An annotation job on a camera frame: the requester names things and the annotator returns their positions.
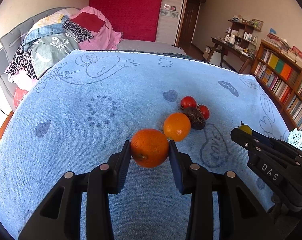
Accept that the green floral quilt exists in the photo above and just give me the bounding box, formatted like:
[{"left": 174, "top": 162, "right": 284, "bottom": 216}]
[{"left": 31, "top": 33, "right": 79, "bottom": 77}]

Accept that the small wooden desk shelf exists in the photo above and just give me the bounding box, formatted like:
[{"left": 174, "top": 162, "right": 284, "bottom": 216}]
[{"left": 226, "top": 20, "right": 261, "bottom": 50}]

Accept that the red upholstered headboard panel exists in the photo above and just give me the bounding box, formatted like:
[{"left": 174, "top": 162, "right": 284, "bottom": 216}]
[{"left": 89, "top": 0, "right": 162, "bottom": 42}]

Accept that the red cherry tomato left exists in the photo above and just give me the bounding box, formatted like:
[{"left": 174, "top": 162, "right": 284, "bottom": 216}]
[{"left": 180, "top": 96, "right": 197, "bottom": 109}]

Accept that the wooden bookshelf with books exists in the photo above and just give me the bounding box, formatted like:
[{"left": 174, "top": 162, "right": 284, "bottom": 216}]
[{"left": 251, "top": 33, "right": 302, "bottom": 131}]

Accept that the white wardrobe panel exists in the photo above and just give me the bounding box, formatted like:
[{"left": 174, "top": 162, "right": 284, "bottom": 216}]
[{"left": 156, "top": 0, "right": 185, "bottom": 45}]

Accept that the small orange middle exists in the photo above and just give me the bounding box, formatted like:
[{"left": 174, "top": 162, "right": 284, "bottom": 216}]
[{"left": 163, "top": 113, "right": 191, "bottom": 142}]

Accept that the red cherry tomato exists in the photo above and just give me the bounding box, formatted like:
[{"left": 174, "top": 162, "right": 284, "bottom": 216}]
[
  {"left": 198, "top": 105, "right": 210, "bottom": 120},
  {"left": 180, "top": 96, "right": 197, "bottom": 109}
]

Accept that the orange with stem mark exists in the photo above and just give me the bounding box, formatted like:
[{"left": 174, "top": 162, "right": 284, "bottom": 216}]
[{"left": 130, "top": 128, "right": 169, "bottom": 168}]

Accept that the light green lattice basket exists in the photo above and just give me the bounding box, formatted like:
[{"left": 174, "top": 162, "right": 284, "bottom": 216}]
[{"left": 287, "top": 128, "right": 302, "bottom": 151}]

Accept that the dark wooden door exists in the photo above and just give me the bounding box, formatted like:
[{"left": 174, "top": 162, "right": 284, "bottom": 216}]
[{"left": 178, "top": 0, "right": 206, "bottom": 52}]

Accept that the dark avocado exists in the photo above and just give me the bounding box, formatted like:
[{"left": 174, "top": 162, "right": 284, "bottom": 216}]
[{"left": 182, "top": 107, "right": 206, "bottom": 130}]

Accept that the blue patterned towel cloth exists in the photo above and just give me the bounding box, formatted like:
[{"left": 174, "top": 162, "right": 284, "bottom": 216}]
[{"left": 0, "top": 50, "right": 289, "bottom": 238}]

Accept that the yellow green tomato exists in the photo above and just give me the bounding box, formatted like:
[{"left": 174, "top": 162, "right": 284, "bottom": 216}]
[{"left": 238, "top": 122, "right": 253, "bottom": 135}]

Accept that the leopard print cloth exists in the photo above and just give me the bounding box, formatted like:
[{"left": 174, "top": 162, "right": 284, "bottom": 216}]
[{"left": 5, "top": 16, "right": 94, "bottom": 82}]

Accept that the red cherry tomato right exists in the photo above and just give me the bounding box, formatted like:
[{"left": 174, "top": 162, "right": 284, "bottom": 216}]
[{"left": 198, "top": 105, "right": 210, "bottom": 120}]

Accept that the dark wooden desk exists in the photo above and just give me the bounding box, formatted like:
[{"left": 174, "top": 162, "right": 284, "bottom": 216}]
[{"left": 206, "top": 37, "right": 253, "bottom": 74}]

